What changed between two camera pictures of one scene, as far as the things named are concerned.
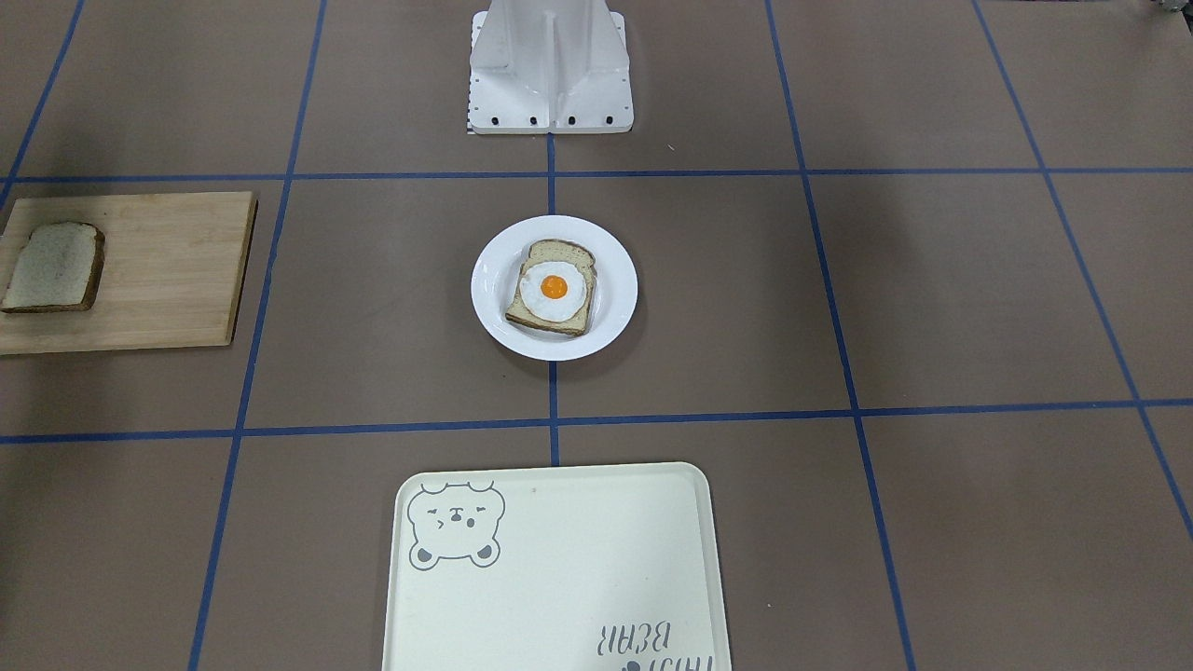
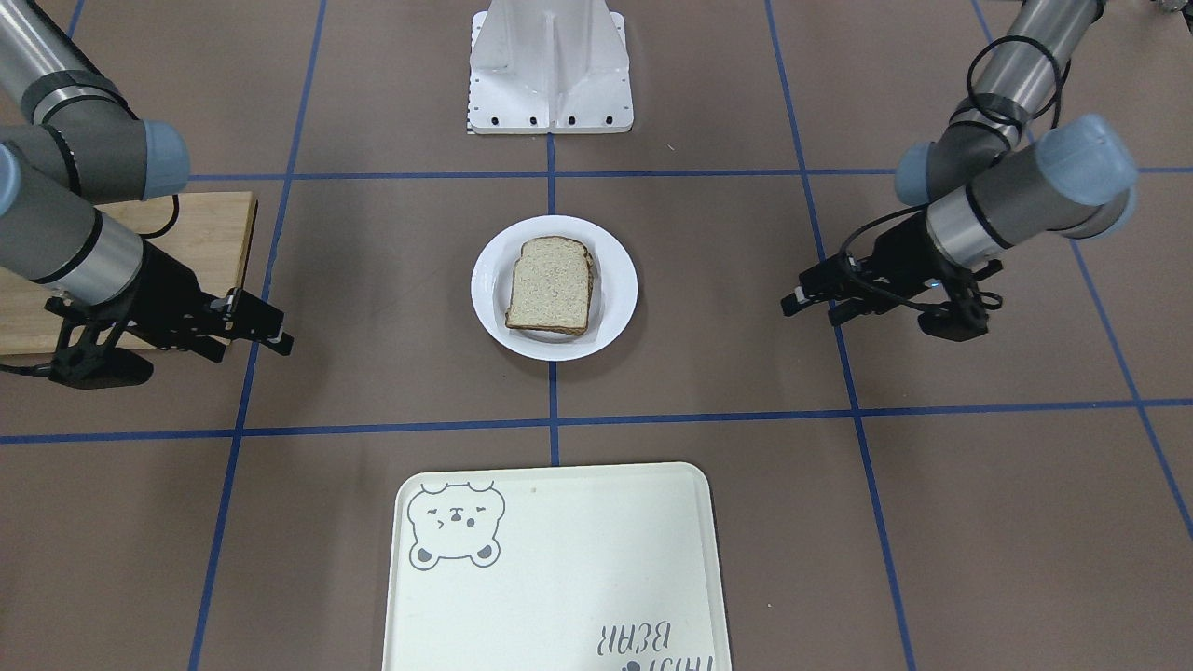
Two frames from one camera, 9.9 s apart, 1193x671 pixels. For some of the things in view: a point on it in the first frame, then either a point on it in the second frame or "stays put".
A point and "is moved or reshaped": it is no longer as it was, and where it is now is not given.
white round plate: [496, 280] stays put
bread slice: [56, 268] is moved or reshaped
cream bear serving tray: [608, 568] stays put
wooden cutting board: [173, 271] stays put
